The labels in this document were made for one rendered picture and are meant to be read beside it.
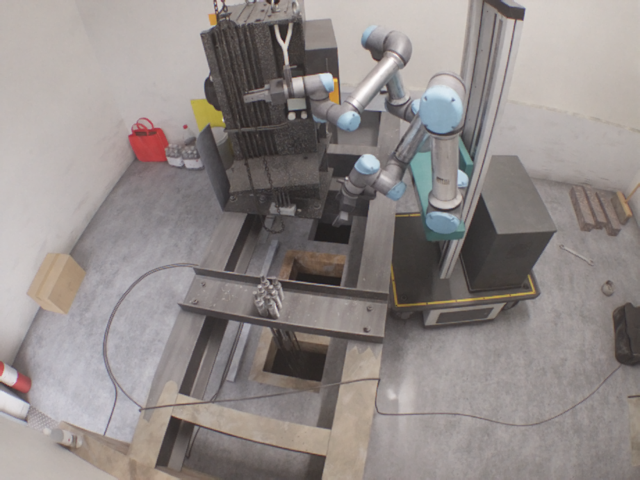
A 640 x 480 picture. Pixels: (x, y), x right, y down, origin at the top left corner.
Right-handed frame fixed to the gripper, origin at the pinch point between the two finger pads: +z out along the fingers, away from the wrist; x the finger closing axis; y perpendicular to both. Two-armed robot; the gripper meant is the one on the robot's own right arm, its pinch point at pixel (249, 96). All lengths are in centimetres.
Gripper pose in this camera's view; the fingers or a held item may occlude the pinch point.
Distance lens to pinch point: 136.1
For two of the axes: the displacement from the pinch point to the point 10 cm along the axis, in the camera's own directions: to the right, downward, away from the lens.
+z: -9.9, 1.6, 0.2
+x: -1.1, -7.5, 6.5
